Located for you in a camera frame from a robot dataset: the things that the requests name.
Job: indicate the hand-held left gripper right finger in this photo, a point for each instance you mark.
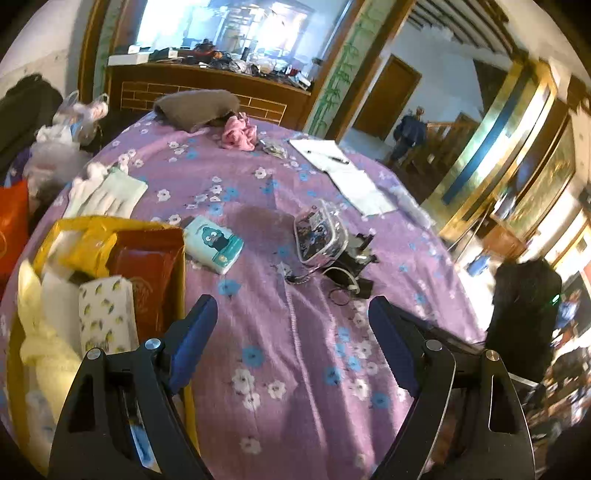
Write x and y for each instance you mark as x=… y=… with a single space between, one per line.
x=392 y=342

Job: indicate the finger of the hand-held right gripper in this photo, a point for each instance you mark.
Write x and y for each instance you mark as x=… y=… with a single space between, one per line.
x=457 y=342

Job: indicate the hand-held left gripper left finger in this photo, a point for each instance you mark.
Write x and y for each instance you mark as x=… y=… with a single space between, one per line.
x=191 y=342

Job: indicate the yellow cardboard box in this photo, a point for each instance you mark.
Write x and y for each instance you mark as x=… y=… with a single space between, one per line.
x=182 y=300

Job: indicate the red foil bag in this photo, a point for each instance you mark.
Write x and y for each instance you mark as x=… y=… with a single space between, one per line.
x=147 y=267

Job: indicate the lemon print tissue pack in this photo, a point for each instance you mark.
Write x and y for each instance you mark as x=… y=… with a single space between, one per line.
x=108 y=314

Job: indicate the gold foil bag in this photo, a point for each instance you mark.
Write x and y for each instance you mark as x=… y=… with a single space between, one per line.
x=90 y=251

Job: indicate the yellow cloth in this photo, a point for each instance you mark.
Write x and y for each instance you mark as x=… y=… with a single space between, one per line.
x=44 y=350

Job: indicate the teal tissue pack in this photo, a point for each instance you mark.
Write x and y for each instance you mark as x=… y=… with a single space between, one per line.
x=214 y=244

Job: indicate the clear plastic case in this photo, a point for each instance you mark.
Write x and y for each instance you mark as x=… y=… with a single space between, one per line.
x=321 y=230

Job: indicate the white foam sheet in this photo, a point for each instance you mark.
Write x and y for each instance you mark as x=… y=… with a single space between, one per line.
x=60 y=304

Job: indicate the white papers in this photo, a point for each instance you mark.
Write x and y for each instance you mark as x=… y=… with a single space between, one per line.
x=355 y=184

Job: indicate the white and green towel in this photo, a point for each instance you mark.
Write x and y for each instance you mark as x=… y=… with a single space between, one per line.
x=113 y=194

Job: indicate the wooden staircase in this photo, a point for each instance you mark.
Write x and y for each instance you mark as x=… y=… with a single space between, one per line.
x=448 y=147

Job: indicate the black pen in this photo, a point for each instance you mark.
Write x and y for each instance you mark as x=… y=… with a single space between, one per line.
x=337 y=159

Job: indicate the small clear packet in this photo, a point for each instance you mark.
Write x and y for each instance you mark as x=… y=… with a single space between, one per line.
x=273 y=148

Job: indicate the orange bag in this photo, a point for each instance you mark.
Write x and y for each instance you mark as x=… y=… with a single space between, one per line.
x=11 y=230

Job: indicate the pink cloth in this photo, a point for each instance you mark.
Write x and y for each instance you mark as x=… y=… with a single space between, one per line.
x=238 y=134

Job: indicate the grey cushion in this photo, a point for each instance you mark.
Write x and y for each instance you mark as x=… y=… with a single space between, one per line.
x=196 y=108

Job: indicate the wooden door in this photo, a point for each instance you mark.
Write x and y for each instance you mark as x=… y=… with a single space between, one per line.
x=385 y=97

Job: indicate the clear plastic bag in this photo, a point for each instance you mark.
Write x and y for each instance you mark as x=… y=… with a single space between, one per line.
x=81 y=115

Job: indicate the black jacket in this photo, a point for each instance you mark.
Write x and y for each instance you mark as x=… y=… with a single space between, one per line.
x=25 y=110

